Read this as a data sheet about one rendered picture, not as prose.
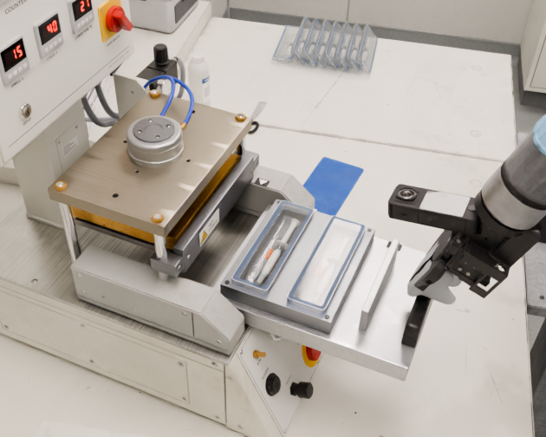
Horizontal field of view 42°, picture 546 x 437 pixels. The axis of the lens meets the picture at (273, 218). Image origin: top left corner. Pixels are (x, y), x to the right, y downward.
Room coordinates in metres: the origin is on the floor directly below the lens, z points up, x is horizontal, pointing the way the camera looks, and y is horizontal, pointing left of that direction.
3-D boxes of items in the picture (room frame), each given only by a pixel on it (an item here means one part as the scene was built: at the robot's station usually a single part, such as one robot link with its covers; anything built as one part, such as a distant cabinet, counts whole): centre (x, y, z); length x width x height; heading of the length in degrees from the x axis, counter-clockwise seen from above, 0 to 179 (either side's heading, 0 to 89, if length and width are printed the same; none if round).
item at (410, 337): (0.66, -0.21, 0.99); 0.15 x 0.02 x 0.04; 158
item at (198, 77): (1.46, 0.19, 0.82); 0.05 x 0.05 x 0.14
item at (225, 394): (0.83, 0.16, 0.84); 0.53 x 0.37 x 0.17; 68
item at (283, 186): (0.92, 0.05, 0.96); 0.26 x 0.05 x 0.07; 68
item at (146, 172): (0.85, 0.19, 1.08); 0.31 x 0.24 x 0.13; 158
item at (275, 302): (0.73, -0.04, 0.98); 0.20 x 0.17 x 0.03; 158
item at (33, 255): (0.83, 0.20, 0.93); 0.46 x 0.35 x 0.01; 68
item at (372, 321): (0.71, -0.09, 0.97); 0.30 x 0.22 x 0.08; 68
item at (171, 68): (1.07, 0.21, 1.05); 0.15 x 0.05 x 0.15; 158
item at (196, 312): (0.66, 0.16, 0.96); 0.25 x 0.05 x 0.07; 68
